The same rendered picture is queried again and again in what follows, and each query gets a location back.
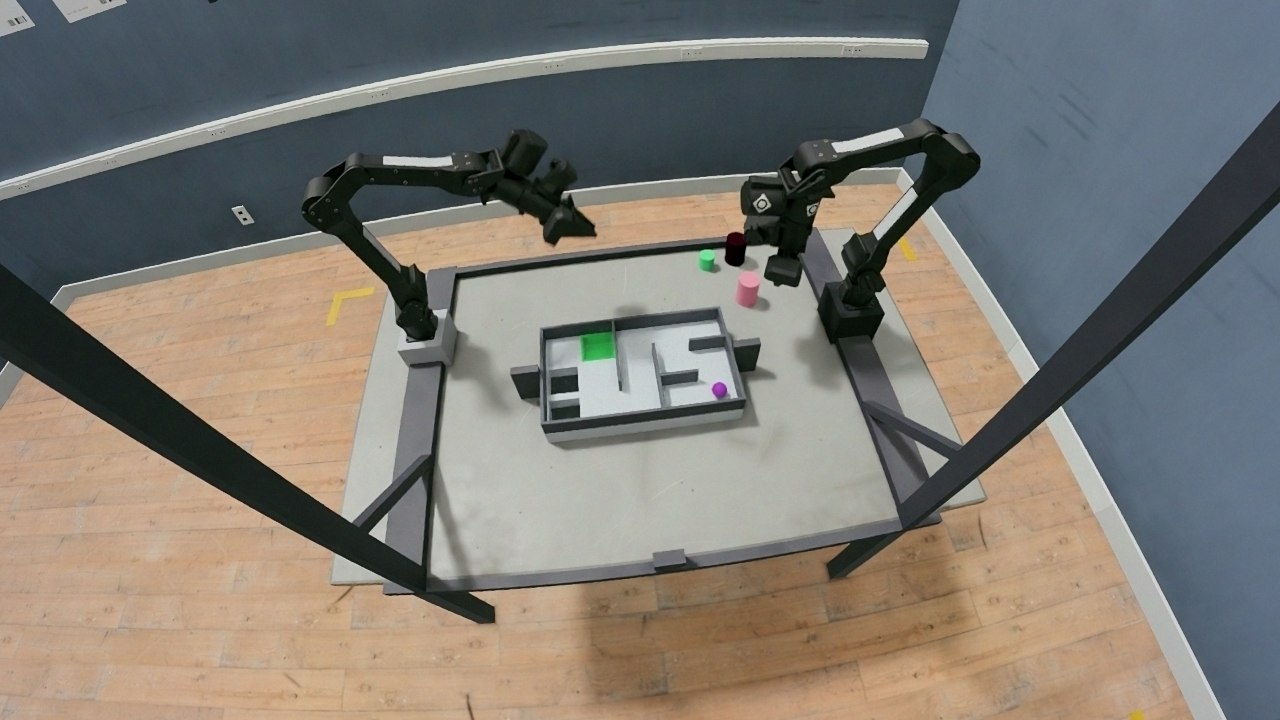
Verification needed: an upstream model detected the pink cylinder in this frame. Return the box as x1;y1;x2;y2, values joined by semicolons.
736;272;760;307

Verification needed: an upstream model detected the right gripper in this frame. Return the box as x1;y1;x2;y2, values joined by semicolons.
763;214;813;290

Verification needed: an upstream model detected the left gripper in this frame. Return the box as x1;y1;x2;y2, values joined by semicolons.
515;181;598;250

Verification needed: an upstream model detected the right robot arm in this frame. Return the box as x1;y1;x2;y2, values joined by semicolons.
740;118;980;311

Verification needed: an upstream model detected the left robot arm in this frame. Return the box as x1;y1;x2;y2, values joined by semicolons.
301;129;579;343

